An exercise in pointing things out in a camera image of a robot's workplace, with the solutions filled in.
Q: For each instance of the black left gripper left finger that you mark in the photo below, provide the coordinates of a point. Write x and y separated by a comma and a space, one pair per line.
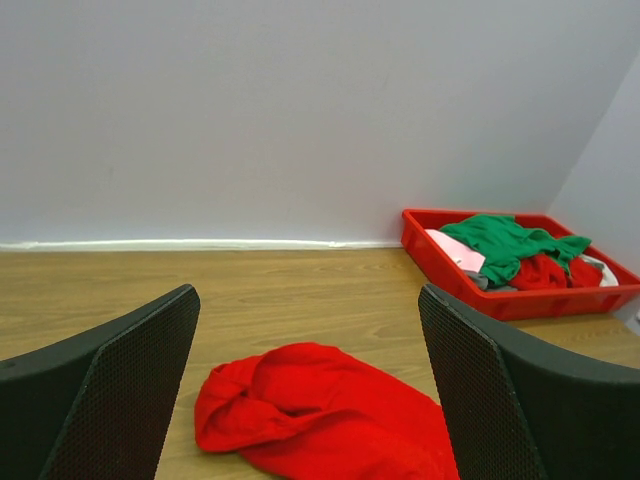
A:
98, 404

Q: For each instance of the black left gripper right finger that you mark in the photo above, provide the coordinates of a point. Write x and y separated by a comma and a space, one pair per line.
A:
518, 407

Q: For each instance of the red t shirt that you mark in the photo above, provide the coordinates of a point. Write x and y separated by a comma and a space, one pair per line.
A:
311, 411
541, 272

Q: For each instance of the grey t shirt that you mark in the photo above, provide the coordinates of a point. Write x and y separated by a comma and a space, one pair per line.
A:
484, 284

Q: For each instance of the red t shirt in bin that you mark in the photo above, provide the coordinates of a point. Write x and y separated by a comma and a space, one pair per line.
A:
541, 272

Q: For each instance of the pink t shirt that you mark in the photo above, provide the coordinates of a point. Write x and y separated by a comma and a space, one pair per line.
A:
463, 256

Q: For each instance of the white t shirt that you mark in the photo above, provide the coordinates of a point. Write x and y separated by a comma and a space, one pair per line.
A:
609, 279

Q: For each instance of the green t shirt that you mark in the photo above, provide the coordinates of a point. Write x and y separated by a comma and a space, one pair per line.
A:
505, 243

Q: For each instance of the aluminium frame rail back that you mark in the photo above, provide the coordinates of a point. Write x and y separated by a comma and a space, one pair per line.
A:
175, 245

